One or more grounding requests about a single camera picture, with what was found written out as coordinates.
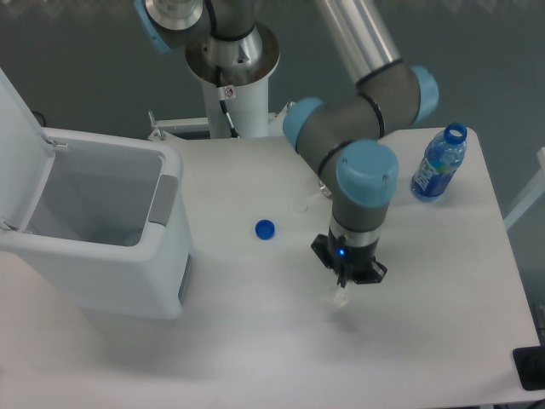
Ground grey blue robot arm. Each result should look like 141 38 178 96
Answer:
135 1 439 285

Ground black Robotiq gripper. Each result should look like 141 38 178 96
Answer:
311 230 387 287

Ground white open trash bin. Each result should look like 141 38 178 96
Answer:
1 77 193 320

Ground black device at edge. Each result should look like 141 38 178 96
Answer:
513 346 544 391

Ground blue labelled plastic bottle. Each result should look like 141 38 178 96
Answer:
410 122 468 202

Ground blue plastic bottle cap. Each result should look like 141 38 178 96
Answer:
255 219 276 240

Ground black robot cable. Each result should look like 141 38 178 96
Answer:
203 0 240 140

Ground white paper ball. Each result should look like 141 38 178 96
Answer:
326 285 348 308

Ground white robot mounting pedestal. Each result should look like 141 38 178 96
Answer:
148 79 295 141

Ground white frame at right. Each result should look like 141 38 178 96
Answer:
503 147 544 231

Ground clear red labelled bottle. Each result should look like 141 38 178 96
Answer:
318 180 333 200

